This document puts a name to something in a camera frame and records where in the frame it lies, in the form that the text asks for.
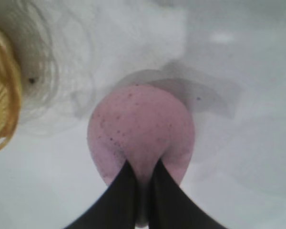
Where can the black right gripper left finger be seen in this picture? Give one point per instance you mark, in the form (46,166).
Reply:
(116,205)

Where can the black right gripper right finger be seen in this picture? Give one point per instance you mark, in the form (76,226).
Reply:
(174,207)

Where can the pink peach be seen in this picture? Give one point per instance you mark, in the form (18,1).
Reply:
(143,124)

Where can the yellow woven wicker basket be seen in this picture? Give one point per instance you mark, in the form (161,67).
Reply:
(4,102)

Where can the clear plastic plate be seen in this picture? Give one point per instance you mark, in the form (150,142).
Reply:
(52,71)

